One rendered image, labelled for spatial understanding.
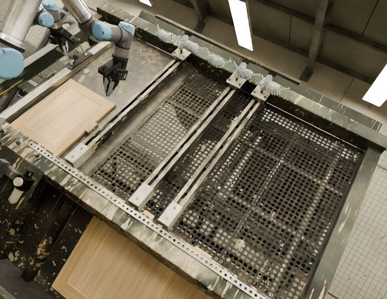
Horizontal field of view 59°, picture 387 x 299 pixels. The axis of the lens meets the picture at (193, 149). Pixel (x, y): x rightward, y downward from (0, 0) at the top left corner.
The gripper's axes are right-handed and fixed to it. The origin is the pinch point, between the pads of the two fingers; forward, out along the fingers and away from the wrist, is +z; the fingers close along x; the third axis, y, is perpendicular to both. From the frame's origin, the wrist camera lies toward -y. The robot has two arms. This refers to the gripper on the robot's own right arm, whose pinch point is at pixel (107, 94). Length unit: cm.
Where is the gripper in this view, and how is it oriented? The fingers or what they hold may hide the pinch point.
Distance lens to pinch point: 177.6
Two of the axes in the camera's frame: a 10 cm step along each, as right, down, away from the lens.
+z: -3.4, 8.5, 4.0
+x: -8.3, -4.7, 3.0
